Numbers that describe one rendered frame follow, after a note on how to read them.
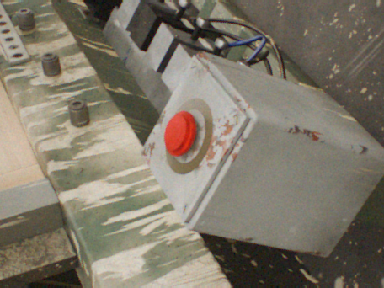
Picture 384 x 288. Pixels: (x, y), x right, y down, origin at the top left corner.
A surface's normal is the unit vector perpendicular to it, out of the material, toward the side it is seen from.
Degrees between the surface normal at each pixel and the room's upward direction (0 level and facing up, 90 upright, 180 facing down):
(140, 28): 0
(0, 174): 56
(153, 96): 0
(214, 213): 90
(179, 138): 0
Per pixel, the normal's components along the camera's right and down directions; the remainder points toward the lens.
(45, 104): -0.05, -0.79
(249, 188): 0.39, 0.54
